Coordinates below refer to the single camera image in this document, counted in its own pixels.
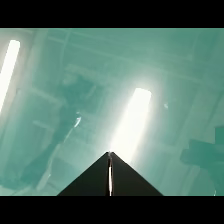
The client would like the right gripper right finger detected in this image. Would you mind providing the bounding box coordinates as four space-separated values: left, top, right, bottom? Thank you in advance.
109 151 164 197

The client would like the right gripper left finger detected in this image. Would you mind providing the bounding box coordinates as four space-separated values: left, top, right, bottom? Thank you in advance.
57 151 110 197

